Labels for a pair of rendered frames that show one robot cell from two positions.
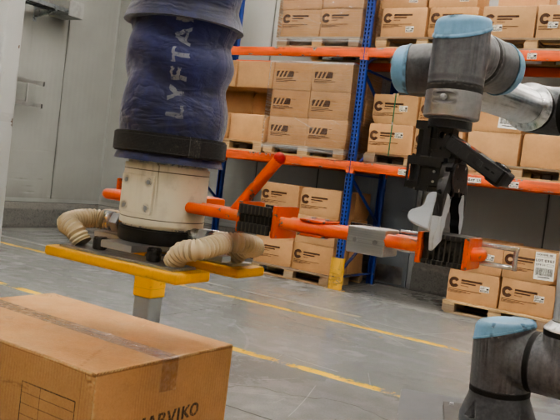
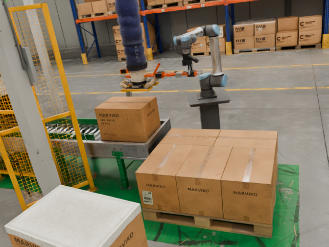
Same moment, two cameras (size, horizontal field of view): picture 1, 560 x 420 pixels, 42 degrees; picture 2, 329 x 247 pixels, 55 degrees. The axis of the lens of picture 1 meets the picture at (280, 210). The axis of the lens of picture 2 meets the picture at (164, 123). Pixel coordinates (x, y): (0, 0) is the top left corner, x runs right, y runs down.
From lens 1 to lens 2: 209 cm
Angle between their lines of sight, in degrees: 21
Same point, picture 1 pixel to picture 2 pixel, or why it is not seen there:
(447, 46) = (183, 42)
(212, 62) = (141, 49)
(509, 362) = (206, 83)
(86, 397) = (140, 112)
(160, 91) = (134, 58)
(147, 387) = (147, 108)
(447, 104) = (186, 52)
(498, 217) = (200, 16)
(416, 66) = (178, 41)
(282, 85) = not seen: outside the picture
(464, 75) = (187, 46)
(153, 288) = not seen: hidden behind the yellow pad
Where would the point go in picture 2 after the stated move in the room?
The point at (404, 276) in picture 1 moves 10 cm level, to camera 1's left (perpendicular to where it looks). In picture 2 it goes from (173, 46) to (170, 47)
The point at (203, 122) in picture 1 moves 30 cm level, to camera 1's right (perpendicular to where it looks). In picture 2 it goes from (143, 61) to (171, 56)
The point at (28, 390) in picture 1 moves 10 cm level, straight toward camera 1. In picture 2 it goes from (128, 114) to (131, 117)
